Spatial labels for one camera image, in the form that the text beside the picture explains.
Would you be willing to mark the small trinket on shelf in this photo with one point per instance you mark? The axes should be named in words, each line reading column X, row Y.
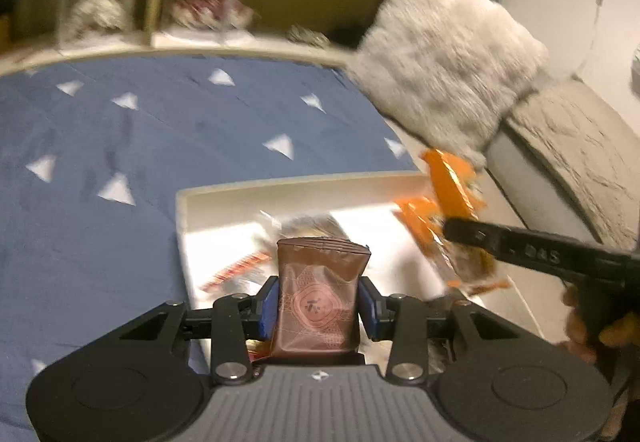
column 306, row 36

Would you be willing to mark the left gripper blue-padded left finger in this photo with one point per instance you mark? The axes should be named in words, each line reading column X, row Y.
column 237, row 318

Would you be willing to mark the fluffy white cushion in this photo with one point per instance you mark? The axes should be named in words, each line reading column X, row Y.
column 447, row 71

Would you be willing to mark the orange snack stick packet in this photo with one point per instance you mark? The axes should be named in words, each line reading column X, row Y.
column 455, row 199

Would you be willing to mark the brown foil snack packet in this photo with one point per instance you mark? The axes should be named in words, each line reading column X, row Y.
column 318, row 285

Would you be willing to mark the red wrapped snack packet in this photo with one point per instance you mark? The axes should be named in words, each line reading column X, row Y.
column 237, row 268

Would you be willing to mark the white cardboard box tray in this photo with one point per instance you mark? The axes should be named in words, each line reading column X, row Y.
column 227, row 233

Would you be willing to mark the dark brown cake packet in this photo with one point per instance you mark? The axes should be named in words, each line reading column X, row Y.
column 300, row 225

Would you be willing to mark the person's right hand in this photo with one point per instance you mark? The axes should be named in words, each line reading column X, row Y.
column 621, row 334

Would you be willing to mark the blue quilt with triangles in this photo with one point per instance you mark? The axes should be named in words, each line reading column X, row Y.
column 93, row 155

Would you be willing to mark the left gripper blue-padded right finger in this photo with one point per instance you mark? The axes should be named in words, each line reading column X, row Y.
column 401, row 320

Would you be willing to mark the beige textured rug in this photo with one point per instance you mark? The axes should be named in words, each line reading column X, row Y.
column 590, row 151

